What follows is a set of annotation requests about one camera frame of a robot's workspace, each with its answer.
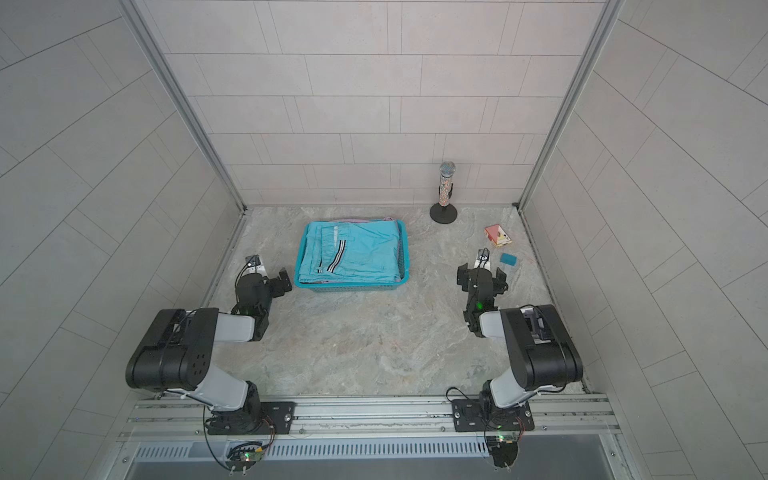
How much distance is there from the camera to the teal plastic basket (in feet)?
2.80

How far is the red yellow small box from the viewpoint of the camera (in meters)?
1.07

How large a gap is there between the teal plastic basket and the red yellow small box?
333mm
